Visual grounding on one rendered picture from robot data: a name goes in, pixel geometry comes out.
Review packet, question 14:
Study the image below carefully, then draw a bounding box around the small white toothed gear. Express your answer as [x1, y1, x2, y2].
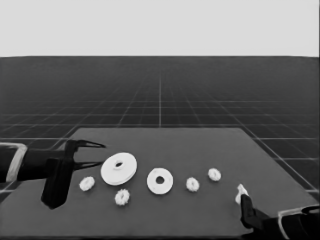
[185, 176, 201, 193]
[207, 167, 222, 183]
[114, 188, 131, 207]
[78, 176, 96, 192]

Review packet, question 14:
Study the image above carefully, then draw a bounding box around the white round carrier with pins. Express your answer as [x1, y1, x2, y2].
[146, 167, 174, 195]

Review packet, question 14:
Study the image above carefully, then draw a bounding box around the large thick white disc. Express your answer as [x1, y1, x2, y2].
[100, 152, 138, 187]

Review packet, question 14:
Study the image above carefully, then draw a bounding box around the small white T-shaped piece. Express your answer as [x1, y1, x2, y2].
[234, 183, 250, 205]

